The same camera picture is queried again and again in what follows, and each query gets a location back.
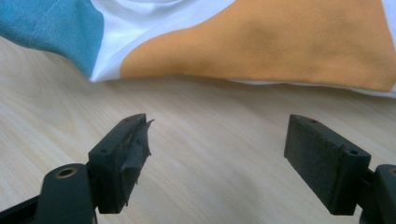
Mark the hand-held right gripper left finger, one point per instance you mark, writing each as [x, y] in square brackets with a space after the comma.
[116, 161]

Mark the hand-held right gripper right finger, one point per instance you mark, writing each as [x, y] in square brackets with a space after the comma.
[320, 161]

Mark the orange white and teal garment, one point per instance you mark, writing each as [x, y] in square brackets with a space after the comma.
[249, 40]

